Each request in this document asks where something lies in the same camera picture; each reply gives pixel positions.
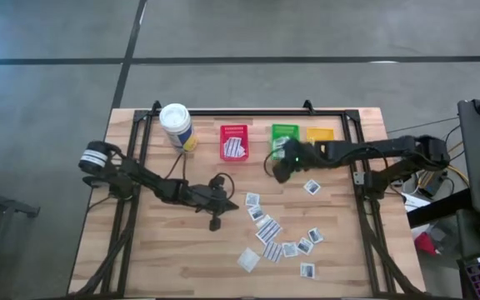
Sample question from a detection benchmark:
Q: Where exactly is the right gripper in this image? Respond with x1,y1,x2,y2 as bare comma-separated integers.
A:
272,139,320,184

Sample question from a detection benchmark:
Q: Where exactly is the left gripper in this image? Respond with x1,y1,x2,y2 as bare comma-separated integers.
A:
189,174,240,233

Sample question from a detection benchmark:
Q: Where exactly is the white gauze pad packet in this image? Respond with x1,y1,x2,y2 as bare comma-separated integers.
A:
237,247,262,273

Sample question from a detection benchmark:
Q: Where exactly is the green plastic basket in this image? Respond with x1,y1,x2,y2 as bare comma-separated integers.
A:
270,122,301,162

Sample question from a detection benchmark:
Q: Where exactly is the yellow plastic basket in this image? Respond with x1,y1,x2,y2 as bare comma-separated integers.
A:
306,126,336,145

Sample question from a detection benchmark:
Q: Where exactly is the red plastic basket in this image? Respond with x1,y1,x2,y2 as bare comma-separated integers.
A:
219,123,250,163

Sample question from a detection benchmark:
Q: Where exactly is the wipes canister with white lid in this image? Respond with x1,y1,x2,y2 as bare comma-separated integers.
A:
158,102,200,153

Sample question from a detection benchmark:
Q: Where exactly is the white paper sheet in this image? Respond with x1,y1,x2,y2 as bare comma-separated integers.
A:
401,193,432,212

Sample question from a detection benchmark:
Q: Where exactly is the black power brick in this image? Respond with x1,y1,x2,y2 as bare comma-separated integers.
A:
417,174,448,199

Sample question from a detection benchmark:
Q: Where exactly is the red object on floor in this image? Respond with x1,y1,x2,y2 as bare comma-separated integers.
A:
414,231,441,256

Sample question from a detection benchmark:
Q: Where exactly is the dark metal floor stand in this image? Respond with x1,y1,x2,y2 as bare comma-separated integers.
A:
0,166,41,300

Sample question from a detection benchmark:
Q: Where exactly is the thin black floor cable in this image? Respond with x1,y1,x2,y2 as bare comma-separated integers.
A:
387,117,460,134

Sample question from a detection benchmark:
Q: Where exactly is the yellow floor cable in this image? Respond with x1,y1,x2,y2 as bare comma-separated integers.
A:
418,141,470,187

